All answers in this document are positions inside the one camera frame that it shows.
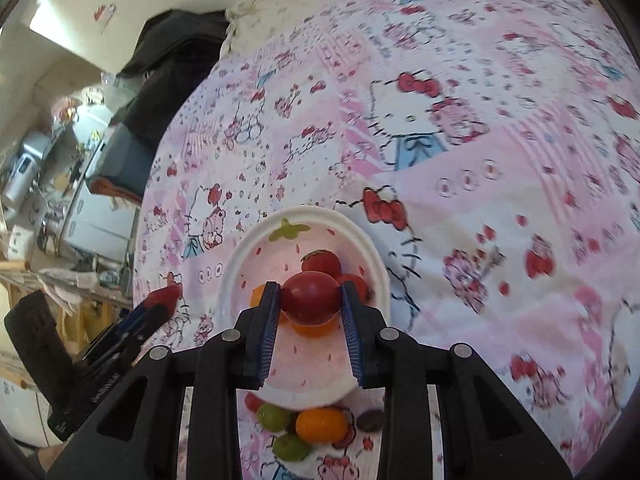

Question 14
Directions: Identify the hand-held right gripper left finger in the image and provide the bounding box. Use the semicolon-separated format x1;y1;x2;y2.
45;281;282;480

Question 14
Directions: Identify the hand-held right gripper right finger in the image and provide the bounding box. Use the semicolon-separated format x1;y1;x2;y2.
341;280;573;480

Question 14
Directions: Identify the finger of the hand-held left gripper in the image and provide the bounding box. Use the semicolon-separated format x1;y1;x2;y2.
107;300;173;346
80;310;182;368

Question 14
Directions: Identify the pink strawberry-shaped plate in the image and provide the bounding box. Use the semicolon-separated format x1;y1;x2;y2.
216;206;391;409

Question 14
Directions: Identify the green grape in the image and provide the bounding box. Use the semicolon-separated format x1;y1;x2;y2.
272;432;311;462
256;403;292;432

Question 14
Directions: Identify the white kitchen cabinet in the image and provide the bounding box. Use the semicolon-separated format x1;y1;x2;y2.
62;180;138;263

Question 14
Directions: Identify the grey-blue armchair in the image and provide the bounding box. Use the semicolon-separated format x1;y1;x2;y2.
85;125;156;196

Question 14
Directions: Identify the pink cartoon printed blanket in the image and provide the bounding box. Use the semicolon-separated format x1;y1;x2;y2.
132;0;640;480

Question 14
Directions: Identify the silver water heater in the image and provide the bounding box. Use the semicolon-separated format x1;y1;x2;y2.
2;132;51;206

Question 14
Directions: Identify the black clothes pile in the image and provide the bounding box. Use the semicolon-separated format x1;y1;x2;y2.
111;9;231;161

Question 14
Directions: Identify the cream floral duvet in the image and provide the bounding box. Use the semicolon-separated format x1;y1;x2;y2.
220;0;451;61

